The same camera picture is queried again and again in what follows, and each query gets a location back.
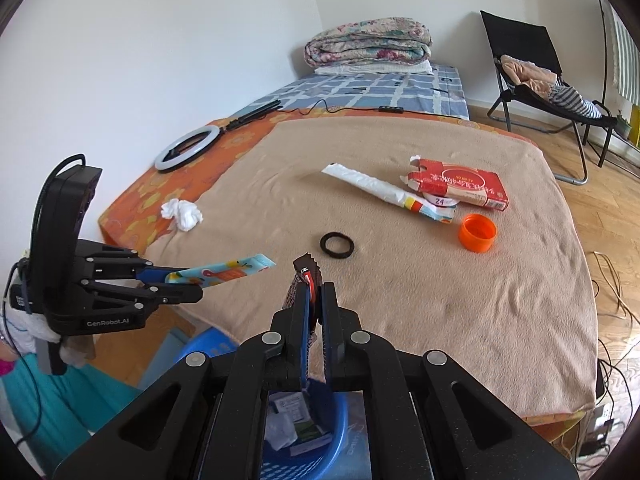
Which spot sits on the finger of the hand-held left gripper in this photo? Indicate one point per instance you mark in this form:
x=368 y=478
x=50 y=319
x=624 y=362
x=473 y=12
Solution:
x=175 y=294
x=150 y=274

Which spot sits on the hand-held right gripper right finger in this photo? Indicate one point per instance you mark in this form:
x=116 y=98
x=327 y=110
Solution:
x=327 y=320

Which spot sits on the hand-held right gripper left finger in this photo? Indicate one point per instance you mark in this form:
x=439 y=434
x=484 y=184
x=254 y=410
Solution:
x=302 y=320

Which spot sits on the dark brown snack wrapper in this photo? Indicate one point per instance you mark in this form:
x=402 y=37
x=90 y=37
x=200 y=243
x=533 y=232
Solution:
x=306 y=266

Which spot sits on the light blue printed snack wrapper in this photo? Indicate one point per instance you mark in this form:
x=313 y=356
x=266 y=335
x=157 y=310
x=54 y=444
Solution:
x=230 y=270

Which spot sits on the white tissue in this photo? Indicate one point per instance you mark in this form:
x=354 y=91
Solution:
x=185 y=215

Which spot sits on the blue plastic basket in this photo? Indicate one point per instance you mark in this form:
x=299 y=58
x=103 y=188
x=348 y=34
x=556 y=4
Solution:
x=345 y=425

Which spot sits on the long white plastic wrapper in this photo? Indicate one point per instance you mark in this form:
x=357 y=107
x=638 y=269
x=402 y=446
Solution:
x=370 y=183

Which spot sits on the white silicone wristband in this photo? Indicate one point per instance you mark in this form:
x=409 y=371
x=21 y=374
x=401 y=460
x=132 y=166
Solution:
x=440 y=201

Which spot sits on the orange plastic cap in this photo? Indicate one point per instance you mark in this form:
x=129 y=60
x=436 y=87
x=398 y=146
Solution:
x=477 y=234

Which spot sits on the person's left hand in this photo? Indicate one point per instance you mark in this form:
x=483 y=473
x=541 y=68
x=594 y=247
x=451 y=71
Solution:
x=75 y=352

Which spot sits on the beige blanket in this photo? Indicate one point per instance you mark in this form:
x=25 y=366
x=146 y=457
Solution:
x=400 y=300

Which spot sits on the orange floral bed sheet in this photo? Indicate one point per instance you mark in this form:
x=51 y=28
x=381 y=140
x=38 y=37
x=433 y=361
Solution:
x=145 y=195

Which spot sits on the crumpled white plastic packet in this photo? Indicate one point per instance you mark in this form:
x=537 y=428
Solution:
x=280 y=430

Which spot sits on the green white small packet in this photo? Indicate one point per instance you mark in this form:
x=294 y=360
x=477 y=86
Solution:
x=310 y=435

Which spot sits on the person's teal pants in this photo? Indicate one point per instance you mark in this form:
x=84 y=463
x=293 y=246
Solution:
x=60 y=410

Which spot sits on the black tripod stand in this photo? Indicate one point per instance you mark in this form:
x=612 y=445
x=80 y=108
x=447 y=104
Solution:
x=250 y=115

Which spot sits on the blue checked bed sheet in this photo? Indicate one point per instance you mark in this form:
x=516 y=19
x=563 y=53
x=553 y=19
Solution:
x=360 y=87

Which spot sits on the folded white sheet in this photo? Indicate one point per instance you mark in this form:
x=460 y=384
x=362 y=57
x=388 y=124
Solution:
x=375 y=68

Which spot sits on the folded floral quilt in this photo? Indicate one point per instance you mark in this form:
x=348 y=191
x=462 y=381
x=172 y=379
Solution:
x=370 y=40

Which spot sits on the pink cloth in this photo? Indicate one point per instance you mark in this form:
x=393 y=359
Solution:
x=530 y=77

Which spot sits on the black white striped cloth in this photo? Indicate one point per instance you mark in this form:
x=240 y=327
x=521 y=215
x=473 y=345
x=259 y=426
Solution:
x=575 y=100

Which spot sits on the black folding chair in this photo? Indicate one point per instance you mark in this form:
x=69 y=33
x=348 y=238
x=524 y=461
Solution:
x=520 y=35

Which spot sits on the yellow plastic crate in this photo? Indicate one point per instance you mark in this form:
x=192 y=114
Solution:
x=635 y=127

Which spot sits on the green striped hanging cloth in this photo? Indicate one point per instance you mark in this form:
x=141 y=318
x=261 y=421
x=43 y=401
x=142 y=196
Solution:
x=625 y=60

